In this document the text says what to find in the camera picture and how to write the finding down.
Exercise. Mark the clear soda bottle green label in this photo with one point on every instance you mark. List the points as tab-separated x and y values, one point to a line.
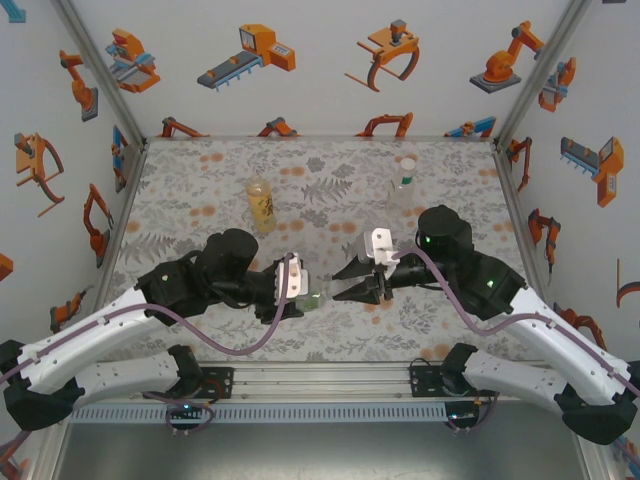
312	300

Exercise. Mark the yellow tea bottle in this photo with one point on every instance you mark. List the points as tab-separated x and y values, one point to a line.
261	205

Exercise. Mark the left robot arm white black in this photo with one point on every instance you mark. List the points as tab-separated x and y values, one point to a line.
100	380

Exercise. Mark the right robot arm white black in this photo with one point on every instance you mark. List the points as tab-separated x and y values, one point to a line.
515	372

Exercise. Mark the floral tablecloth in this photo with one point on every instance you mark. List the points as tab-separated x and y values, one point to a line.
225	165

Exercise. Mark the small controller board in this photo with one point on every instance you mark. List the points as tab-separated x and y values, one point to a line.
460	416
184	407

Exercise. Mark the grey metal panel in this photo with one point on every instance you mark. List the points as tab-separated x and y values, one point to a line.
320	450

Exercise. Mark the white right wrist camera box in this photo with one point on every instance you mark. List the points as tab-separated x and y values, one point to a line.
375	247

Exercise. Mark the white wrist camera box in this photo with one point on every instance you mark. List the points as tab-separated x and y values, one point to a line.
375	247
292	275

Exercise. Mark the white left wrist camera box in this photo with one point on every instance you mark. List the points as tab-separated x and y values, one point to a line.
292	275

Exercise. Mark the aluminium front rail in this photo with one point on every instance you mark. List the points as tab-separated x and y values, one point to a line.
320	382

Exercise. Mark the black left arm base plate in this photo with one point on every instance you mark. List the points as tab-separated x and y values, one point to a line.
222	382

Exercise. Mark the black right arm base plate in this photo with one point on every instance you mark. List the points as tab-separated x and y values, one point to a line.
422	380

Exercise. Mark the aluminium back rail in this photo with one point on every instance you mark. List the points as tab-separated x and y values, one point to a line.
320	137

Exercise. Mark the aluminium frame post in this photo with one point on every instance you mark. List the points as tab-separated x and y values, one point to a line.
540	65
95	65

